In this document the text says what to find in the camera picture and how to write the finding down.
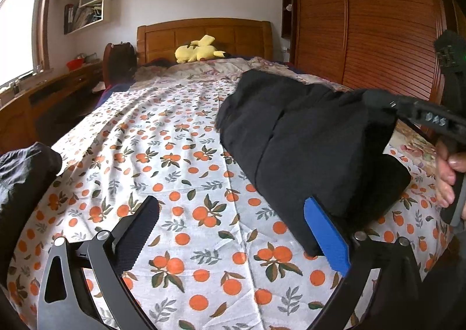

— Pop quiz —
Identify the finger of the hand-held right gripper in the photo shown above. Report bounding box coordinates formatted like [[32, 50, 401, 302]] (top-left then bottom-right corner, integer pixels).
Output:
[[364, 89, 461, 134]]

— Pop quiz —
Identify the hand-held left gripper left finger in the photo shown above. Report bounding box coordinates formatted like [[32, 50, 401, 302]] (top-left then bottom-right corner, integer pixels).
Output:
[[36, 196, 161, 330]]

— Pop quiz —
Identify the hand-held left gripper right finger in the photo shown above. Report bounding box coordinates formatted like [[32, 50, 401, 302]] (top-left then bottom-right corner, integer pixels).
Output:
[[303, 197, 432, 330]]

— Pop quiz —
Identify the black coat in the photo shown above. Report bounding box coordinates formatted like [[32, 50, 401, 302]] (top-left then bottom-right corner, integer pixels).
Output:
[[216, 70, 414, 257]]

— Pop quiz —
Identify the person's right hand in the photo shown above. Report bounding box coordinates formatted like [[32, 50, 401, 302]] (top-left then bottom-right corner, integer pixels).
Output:
[[435, 141, 466, 221]]

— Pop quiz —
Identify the wooden wardrobe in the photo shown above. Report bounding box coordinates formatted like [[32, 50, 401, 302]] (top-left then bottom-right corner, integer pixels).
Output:
[[281, 0, 466, 141]]

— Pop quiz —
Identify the orange print bed sheet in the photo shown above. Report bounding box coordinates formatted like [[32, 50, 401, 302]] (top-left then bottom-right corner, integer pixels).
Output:
[[7, 77, 456, 330]]

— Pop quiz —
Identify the dark cloth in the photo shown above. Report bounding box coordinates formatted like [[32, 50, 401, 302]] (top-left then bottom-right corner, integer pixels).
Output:
[[0, 142, 63, 280]]

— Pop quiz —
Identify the wooden desk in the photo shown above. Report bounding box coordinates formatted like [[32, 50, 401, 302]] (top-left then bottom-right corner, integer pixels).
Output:
[[0, 61, 104, 156]]

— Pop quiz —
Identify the floral quilt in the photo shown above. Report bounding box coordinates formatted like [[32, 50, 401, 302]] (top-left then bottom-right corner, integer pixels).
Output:
[[133, 56, 441, 163]]

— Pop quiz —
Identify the yellow plush toy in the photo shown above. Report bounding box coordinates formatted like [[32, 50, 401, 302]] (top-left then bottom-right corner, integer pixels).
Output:
[[175, 34, 230, 64]]

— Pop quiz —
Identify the wooden headboard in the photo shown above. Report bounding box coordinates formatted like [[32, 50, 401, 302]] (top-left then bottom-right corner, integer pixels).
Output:
[[136, 18, 273, 66]]

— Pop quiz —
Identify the window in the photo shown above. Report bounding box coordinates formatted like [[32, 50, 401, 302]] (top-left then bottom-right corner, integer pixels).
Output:
[[0, 0, 48, 87]]

